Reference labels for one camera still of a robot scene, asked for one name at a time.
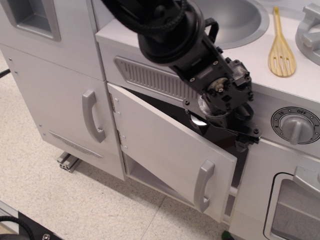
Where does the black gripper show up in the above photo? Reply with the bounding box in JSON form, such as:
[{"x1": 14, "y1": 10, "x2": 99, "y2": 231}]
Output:
[{"x1": 183, "y1": 98, "x2": 262, "y2": 153}]

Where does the white cabinet door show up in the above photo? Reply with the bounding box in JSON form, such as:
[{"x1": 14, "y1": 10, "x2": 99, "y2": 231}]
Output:
[{"x1": 107, "y1": 83, "x2": 237, "y2": 222}]

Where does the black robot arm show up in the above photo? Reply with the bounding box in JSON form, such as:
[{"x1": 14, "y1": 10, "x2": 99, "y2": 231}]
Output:
[{"x1": 104, "y1": 0, "x2": 262, "y2": 152}]

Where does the grey timer knob dial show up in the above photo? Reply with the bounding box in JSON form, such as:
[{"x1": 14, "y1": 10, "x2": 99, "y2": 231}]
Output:
[{"x1": 271, "y1": 106, "x2": 320, "y2": 145}]

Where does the oven door with window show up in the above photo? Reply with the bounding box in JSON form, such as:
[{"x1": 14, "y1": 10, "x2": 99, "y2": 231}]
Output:
[{"x1": 263, "y1": 171, "x2": 320, "y2": 240}]

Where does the yellow slotted wooden spoon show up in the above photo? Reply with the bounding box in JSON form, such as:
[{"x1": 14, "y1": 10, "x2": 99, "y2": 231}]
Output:
[{"x1": 268, "y1": 6, "x2": 296, "y2": 78}]

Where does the green object on floor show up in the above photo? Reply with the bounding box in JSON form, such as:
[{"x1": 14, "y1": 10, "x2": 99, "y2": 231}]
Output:
[{"x1": 221, "y1": 231, "x2": 234, "y2": 240}]

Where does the silver vent grille panel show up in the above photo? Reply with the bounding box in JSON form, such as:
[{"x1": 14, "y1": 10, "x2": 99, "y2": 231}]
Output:
[{"x1": 114, "y1": 56, "x2": 198, "y2": 101}]

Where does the silver sink bowl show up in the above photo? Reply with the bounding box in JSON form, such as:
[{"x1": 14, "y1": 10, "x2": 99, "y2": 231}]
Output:
[{"x1": 195, "y1": 0, "x2": 270, "y2": 50}]

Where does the white toy kitchen body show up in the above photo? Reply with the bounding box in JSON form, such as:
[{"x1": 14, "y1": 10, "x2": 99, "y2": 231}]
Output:
[{"x1": 0, "y1": 0, "x2": 320, "y2": 240}]

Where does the silver fridge nameplate emblem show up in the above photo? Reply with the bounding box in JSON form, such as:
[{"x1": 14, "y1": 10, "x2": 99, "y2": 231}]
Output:
[{"x1": 49, "y1": 131, "x2": 104, "y2": 159}]

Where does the white fridge door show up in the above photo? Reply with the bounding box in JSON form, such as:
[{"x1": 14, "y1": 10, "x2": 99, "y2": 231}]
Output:
[{"x1": 0, "y1": 45, "x2": 126, "y2": 180}]

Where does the silver recessed dispenser panel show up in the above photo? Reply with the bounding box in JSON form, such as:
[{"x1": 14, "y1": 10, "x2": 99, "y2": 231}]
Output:
[{"x1": 0, "y1": 0, "x2": 61, "y2": 42}]

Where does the silver cabinet door handle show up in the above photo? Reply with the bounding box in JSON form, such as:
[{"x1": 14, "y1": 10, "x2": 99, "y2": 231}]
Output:
[{"x1": 193, "y1": 160, "x2": 215, "y2": 213}]

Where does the silver oven door handle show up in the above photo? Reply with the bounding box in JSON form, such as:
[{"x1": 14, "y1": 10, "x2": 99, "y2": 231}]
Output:
[{"x1": 293, "y1": 166, "x2": 320, "y2": 195}]

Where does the silver fridge door handle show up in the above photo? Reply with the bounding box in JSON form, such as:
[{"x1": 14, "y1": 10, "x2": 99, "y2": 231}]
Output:
[{"x1": 81, "y1": 89, "x2": 106, "y2": 143}]

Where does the aluminium extrusion rail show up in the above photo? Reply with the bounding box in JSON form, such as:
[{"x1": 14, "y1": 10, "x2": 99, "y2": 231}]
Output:
[{"x1": 57, "y1": 152, "x2": 82, "y2": 173}]

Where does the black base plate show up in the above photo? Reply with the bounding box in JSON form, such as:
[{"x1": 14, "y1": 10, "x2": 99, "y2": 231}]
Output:
[{"x1": 18, "y1": 212, "x2": 63, "y2": 240}]

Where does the black cable on base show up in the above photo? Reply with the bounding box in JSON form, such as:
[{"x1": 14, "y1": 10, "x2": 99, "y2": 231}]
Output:
[{"x1": 0, "y1": 215, "x2": 35, "y2": 240}]

